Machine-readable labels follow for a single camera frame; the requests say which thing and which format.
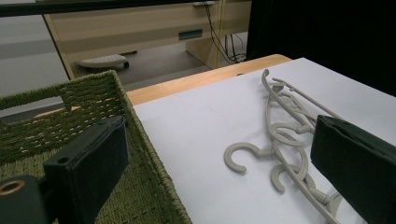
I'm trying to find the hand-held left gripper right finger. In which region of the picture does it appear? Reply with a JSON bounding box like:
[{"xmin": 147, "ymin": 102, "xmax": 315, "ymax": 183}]
[{"xmin": 310, "ymin": 114, "xmax": 396, "ymax": 224}]

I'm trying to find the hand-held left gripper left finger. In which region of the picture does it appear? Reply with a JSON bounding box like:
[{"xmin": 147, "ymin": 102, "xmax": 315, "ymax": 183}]
[{"xmin": 43, "ymin": 115, "xmax": 130, "ymax": 224}]

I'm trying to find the green woven basket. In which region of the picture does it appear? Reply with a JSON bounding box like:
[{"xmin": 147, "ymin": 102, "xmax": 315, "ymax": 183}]
[{"xmin": 0, "ymin": 69, "xmax": 193, "ymax": 224}]

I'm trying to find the black curtain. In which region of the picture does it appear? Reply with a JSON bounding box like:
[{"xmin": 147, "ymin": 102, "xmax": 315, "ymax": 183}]
[{"xmin": 246, "ymin": 0, "xmax": 396, "ymax": 97}]

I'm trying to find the light wooden desk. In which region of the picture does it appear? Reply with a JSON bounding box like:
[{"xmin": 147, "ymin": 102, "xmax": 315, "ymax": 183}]
[{"xmin": 43, "ymin": 0, "xmax": 253, "ymax": 80}]

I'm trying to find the teal desk handle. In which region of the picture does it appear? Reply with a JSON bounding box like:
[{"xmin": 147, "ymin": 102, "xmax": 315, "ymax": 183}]
[{"xmin": 177, "ymin": 28, "xmax": 204, "ymax": 41}]

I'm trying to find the black cable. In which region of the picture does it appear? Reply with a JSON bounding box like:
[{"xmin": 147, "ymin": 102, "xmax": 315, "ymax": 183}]
[
  {"xmin": 223, "ymin": 33, "xmax": 248, "ymax": 63},
  {"xmin": 202, "ymin": 0, "xmax": 239, "ymax": 63}
]

